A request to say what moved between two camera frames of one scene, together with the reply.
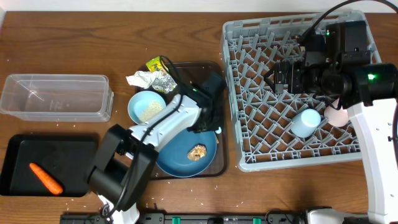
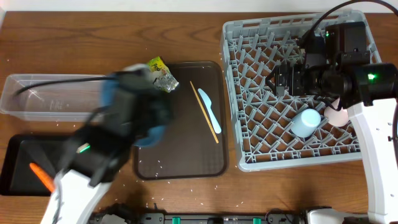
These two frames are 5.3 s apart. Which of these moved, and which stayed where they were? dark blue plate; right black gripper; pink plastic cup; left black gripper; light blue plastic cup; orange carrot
Moved: left black gripper; dark blue plate
Stayed: light blue plastic cup; pink plastic cup; right black gripper; orange carrot
